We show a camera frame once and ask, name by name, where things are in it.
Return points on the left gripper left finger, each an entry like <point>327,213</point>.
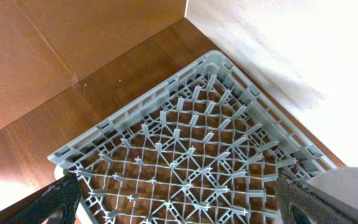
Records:
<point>55,203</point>

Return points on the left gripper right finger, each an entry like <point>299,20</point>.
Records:
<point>300,202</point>

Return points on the grey plate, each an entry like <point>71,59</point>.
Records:
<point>342,184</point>

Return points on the grey dishwasher rack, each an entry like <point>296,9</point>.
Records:
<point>204,146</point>

